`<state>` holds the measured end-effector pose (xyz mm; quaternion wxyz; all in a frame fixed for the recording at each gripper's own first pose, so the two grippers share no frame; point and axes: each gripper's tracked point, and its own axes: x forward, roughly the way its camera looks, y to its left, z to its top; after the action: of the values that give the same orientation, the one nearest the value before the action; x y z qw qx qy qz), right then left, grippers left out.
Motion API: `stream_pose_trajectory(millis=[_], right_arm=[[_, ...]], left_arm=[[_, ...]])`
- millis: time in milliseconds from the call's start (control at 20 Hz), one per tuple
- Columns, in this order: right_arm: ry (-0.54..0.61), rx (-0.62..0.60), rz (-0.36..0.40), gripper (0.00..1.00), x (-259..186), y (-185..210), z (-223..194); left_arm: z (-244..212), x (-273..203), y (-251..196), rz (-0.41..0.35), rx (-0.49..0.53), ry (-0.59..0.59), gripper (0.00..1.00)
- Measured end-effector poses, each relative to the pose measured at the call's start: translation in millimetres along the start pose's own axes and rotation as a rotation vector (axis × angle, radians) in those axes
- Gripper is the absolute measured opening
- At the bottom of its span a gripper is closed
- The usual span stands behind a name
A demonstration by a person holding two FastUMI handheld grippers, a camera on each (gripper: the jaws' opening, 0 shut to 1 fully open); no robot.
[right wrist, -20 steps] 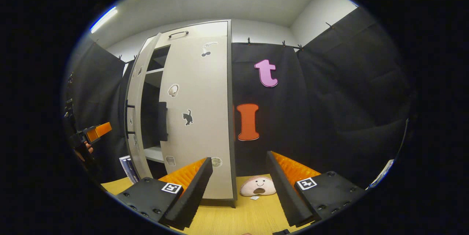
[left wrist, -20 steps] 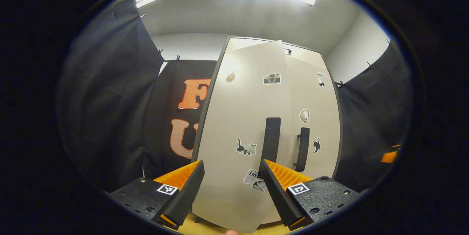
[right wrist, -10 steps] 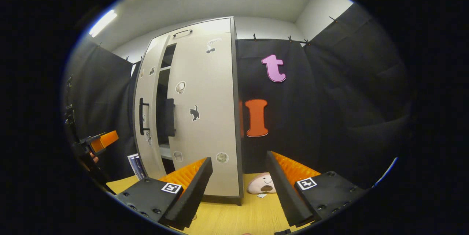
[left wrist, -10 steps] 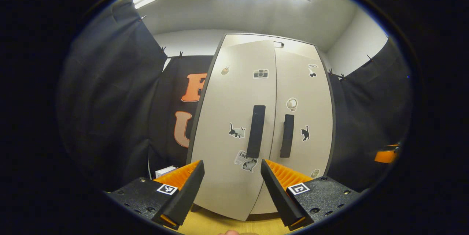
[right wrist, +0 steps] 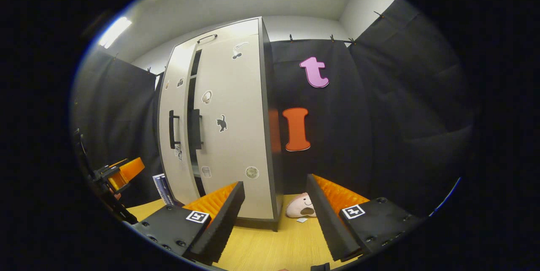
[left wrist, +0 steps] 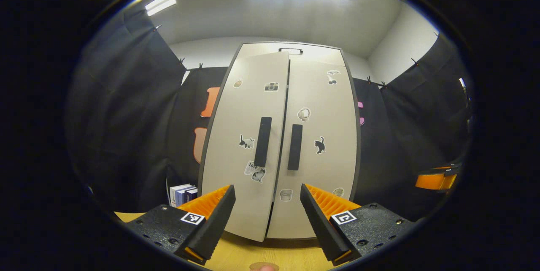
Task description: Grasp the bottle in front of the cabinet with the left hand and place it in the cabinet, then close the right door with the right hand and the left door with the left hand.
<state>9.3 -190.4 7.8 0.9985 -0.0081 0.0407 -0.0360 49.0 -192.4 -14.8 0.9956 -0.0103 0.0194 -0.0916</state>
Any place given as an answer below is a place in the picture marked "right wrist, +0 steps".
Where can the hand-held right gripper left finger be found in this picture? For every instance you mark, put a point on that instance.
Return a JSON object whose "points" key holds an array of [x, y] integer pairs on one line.
{"points": [[223, 220]]}

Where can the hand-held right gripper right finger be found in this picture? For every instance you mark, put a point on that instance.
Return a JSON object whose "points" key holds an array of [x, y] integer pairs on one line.
{"points": [[327, 220]]}

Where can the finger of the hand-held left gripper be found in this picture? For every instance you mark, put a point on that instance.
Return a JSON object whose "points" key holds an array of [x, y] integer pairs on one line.
{"points": [[128, 172]]}

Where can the pink plush toy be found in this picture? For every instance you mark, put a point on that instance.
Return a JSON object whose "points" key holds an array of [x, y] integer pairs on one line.
{"points": [[297, 207]]}

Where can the black backdrop cloth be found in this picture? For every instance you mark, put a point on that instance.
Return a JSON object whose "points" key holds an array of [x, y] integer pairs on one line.
{"points": [[400, 115]]}

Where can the narrow ceiling light panel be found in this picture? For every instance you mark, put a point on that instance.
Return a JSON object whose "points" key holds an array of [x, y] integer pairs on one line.
{"points": [[114, 31]]}

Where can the white cabinet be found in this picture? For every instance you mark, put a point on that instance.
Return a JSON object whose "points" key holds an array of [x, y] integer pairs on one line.
{"points": [[266, 72]]}

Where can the black flat bracket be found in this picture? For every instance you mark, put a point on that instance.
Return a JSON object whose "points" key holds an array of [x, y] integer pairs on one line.
{"points": [[320, 267]]}

